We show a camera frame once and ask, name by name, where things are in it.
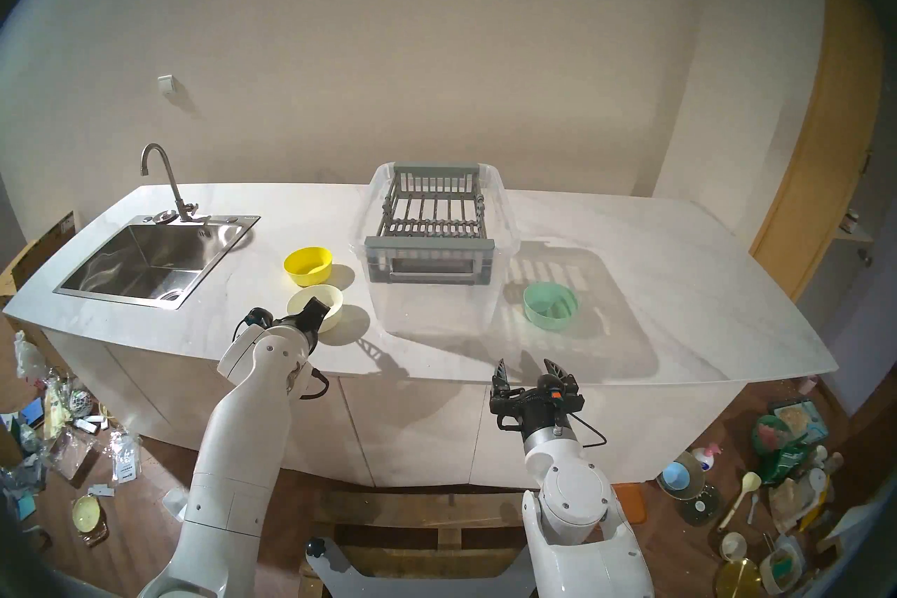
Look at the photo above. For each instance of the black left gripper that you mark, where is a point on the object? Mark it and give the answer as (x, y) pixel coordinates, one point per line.
(287, 322)

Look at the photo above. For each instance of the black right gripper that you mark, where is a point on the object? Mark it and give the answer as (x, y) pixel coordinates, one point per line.
(539, 404)

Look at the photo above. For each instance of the cream bowl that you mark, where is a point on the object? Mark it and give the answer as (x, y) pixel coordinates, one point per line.
(297, 304)

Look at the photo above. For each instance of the mint green bowl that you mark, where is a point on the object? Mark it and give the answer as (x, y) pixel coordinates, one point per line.
(550, 308)

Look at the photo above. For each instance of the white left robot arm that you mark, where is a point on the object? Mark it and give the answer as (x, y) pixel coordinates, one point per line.
(238, 449)

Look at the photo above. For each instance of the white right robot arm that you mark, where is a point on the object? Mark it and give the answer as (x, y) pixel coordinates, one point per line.
(574, 498)

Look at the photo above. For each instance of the grey dish drying rack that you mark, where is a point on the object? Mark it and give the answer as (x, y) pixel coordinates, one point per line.
(427, 251)

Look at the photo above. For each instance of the small blue bowl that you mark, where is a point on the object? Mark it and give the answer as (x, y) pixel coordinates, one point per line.
(676, 475)

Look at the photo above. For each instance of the clear glass plate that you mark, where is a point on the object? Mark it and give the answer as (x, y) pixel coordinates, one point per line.
(696, 484)

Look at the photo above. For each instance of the dark glass plate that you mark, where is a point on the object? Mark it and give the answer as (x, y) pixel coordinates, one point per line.
(699, 507)

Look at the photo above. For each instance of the gold round plate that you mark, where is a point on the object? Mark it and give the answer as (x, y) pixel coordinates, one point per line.
(737, 579)

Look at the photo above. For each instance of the pale yellow glass bowl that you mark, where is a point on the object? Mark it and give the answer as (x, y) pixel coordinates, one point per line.
(89, 516)

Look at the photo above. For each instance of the clear plastic storage bin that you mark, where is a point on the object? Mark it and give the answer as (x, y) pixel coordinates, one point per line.
(434, 313)

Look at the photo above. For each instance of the white kitchen counter cabinet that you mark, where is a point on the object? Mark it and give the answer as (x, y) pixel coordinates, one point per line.
(413, 421)

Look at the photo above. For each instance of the orange plastic tray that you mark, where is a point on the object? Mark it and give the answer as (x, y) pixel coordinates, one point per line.
(631, 504)

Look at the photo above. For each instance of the wooden pallet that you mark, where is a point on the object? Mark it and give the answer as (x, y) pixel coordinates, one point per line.
(434, 509)

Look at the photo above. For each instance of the round chrome sink knob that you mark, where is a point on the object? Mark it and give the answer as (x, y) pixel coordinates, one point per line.
(165, 217)

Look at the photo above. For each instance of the stainless steel sink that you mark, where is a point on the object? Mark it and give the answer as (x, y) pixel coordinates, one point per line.
(140, 257)

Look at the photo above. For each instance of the chrome gooseneck faucet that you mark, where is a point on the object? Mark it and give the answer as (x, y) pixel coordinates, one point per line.
(175, 190)

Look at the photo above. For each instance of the white bottle pink cap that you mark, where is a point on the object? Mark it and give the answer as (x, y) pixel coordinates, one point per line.
(705, 458)

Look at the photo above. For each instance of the black round base knob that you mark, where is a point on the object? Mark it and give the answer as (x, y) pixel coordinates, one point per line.
(317, 547)

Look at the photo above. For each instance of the clear plastic container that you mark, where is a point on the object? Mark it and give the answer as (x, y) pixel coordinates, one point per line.
(174, 504)

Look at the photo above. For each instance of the clear bag with label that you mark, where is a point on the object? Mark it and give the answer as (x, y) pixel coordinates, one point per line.
(126, 460)

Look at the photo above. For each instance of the large cream spoon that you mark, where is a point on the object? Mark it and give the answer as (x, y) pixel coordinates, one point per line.
(750, 481)

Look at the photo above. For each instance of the green dish red food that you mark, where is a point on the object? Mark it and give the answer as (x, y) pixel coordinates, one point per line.
(769, 435)

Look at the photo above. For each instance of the small white spoon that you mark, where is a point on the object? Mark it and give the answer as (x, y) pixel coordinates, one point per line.
(752, 509)

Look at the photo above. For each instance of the small cream cup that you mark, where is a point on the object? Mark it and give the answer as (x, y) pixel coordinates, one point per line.
(734, 546)

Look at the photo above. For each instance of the green snack bag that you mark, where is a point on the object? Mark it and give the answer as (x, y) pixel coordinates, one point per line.
(788, 460)

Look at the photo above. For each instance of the teal noodle tray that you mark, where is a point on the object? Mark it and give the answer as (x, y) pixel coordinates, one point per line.
(799, 418)

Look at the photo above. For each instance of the white paper tag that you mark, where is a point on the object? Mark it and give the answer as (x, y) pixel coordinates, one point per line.
(101, 490)

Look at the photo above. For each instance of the brown cardboard box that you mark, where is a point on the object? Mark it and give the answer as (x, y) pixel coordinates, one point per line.
(38, 253)

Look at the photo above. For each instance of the white crumpled plastic bag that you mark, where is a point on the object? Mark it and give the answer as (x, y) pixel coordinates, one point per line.
(29, 355)

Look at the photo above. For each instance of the beige food bag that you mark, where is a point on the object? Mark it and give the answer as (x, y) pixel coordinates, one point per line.
(792, 504)

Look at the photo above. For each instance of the blue flat book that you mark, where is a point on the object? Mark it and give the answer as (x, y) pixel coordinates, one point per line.
(31, 411)

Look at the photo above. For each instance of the brown cardboard sheet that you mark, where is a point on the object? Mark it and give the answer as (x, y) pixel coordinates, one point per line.
(14, 365)

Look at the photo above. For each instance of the clear container green contents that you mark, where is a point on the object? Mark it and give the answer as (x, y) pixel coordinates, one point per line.
(781, 567)

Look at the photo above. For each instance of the crumpled silver plastic wrap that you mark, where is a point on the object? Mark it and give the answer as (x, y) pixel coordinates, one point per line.
(21, 474)

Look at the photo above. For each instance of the teal sponge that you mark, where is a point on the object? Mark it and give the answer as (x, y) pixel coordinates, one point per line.
(25, 505)

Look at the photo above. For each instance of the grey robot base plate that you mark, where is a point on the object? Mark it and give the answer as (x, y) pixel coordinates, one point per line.
(420, 588)

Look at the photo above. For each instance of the white wall switch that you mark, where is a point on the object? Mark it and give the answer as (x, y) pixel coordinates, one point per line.
(165, 84)

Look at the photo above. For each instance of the wooden door frame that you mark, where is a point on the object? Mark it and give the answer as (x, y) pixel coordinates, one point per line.
(820, 155)

